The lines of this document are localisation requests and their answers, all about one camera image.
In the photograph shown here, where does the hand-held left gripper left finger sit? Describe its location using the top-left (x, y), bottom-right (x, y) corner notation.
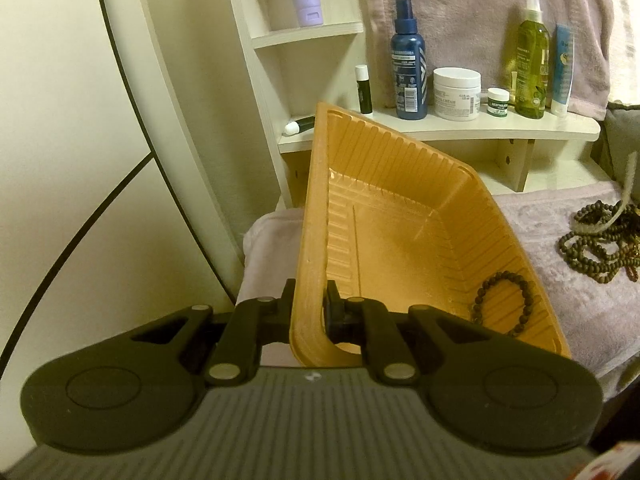
top-left (131, 279), bottom-right (297, 386)

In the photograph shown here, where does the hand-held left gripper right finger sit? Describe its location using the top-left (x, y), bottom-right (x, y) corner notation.
top-left (324, 281), bottom-right (488, 386)

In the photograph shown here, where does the orange ribbed plastic tray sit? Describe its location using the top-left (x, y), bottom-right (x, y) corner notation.
top-left (290, 101), bottom-right (572, 368)

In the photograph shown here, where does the black bead bracelet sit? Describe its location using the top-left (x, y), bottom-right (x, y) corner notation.
top-left (471, 271), bottom-right (535, 337)

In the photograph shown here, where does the long brown bead necklace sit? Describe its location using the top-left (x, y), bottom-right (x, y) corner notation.
top-left (559, 155), bottom-right (640, 281)

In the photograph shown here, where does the round white framed mirror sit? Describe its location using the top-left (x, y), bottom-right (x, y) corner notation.
top-left (0, 0), bottom-right (241, 381)

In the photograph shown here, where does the black lip balm stick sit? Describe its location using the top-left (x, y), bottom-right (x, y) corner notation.
top-left (354, 65), bottom-right (374, 114)
top-left (283, 116), bottom-right (317, 136)

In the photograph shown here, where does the pink towel table cover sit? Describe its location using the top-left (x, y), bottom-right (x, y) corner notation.
top-left (240, 180), bottom-right (640, 381)

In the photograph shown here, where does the white wooden shelf unit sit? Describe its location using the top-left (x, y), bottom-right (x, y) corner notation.
top-left (132, 0), bottom-right (601, 211)

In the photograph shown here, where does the white cream jar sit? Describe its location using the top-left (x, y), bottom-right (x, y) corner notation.
top-left (432, 67), bottom-right (482, 121)

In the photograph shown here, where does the small green label jar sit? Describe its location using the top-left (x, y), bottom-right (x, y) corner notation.
top-left (486, 88), bottom-right (510, 115)

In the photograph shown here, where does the dark blue spray bottle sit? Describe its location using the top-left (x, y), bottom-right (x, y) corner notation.
top-left (390, 0), bottom-right (429, 121)

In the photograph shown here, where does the red and white packet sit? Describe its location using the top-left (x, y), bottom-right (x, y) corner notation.
top-left (575, 442), bottom-right (640, 480)

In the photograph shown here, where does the green oil spray bottle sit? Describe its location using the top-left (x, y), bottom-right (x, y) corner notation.
top-left (510, 0), bottom-right (551, 120)

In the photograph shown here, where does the blue and white tube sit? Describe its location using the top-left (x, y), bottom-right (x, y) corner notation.
top-left (551, 23), bottom-right (577, 118)

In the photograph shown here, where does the grey cushion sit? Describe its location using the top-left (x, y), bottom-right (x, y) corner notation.
top-left (592, 102), bottom-right (640, 181)

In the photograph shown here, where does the hanging pink towel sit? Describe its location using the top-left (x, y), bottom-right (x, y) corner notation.
top-left (360, 0), bottom-right (613, 121)

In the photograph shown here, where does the pale striped cloth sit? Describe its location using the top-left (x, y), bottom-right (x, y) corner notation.
top-left (607, 0), bottom-right (640, 106)

